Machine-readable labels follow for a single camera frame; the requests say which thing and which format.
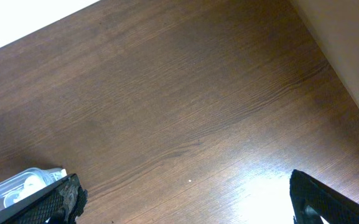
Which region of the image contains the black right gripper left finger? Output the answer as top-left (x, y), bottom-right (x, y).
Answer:
top-left (0, 174), bottom-right (88, 224)

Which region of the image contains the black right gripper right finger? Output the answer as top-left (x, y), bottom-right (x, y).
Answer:
top-left (290, 169), bottom-right (359, 224)

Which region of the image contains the clear plastic container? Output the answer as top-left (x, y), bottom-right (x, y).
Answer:
top-left (0, 167), bottom-right (67, 211)

